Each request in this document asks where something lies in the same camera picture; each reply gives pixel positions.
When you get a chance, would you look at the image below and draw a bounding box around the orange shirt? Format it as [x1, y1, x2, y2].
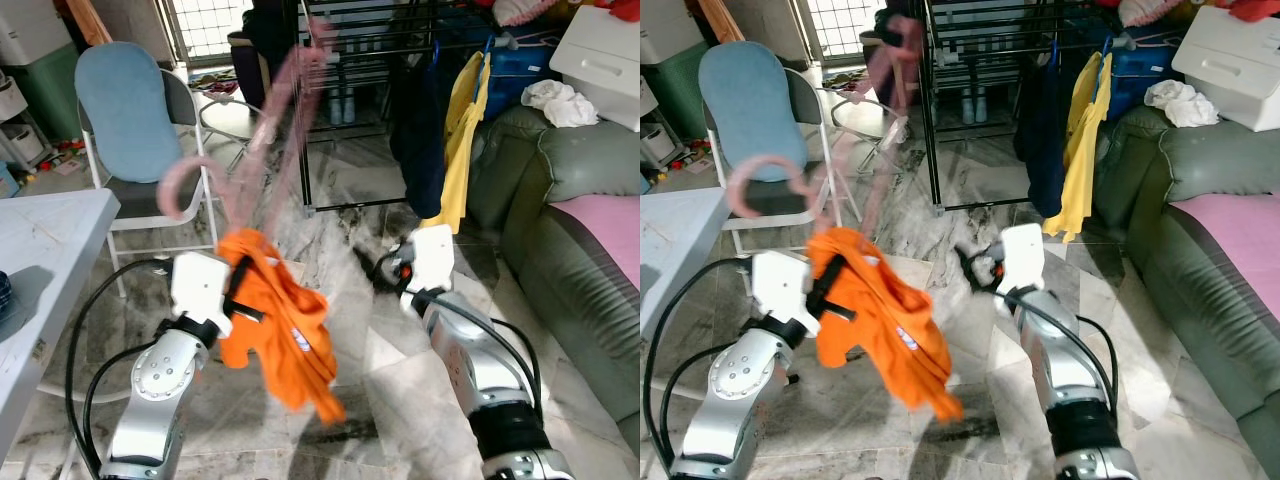
[215, 228, 348, 426]
[808, 225, 966, 421]

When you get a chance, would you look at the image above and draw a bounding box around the pink plastic clothes hanger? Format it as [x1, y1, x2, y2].
[158, 15, 341, 233]
[725, 15, 926, 236]

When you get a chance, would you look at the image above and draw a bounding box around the navy blue garment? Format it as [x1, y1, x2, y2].
[388, 40, 451, 219]
[1012, 40, 1071, 219]

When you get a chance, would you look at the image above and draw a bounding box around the yellow garment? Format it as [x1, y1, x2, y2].
[420, 50, 493, 233]
[1043, 50, 1113, 243]

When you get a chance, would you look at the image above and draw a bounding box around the black metal clothes rack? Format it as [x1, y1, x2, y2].
[915, 0, 1181, 213]
[295, 0, 561, 213]

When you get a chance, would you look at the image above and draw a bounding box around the white plastic folding table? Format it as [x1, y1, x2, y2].
[0, 188, 121, 466]
[640, 185, 736, 346]

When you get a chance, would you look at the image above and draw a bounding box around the grey green leather sofa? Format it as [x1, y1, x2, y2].
[465, 105, 641, 426]
[1090, 105, 1280, 451]

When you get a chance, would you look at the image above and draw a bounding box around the white folding chair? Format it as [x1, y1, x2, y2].
[698, 42, 863, 256]
[75, 42, 223, 301]

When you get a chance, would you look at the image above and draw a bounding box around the light blue chair back cover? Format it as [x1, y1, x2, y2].
[698, 42, 806, 184]
[75, 42, 181, 184]

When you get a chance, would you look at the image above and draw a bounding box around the pink seat cushion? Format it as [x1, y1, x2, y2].
[1170, 193, 1280, 291]
[548, 193, 641, 291]

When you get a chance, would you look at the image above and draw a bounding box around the crumpled white cloth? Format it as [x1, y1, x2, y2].
[1143, 78, 1213, 129]
[520, 78, 599, 129]

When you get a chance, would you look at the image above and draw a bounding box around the blue storage box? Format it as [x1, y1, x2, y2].
[480, 40, 556, 111]
[1105, 40, 1176, 106]

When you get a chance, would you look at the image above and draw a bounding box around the green cabinet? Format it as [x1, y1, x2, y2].
[640, 40, 711, 141]
[0, 40, 81, 141]

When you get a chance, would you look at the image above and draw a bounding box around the white plastic storage box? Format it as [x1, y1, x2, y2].
[548, 5, 641, 123]
[1170, 5, 1280, 131]

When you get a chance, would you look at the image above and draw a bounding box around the brown wooden plank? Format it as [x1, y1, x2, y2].
[697, 0, 746, 43]
[65, 0, 113, 46]

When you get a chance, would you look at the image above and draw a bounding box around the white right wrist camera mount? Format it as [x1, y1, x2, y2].
[1000, 223, 1048, 291]
[405, 225, 456, 293]

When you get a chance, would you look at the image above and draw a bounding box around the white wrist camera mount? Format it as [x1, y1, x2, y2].
[405, 225, 456, 293]
[750, 250, 813, 336]
[1000, 223, 1048, 291]
[170, 252, 233, 336]

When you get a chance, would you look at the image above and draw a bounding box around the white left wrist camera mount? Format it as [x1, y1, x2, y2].
[750, 250, 813, 336]
[170, 252, 233, 336]

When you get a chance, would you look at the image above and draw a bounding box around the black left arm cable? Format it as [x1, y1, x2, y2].
[65, 258, 176, 471]
[643, 258, 756, 471]

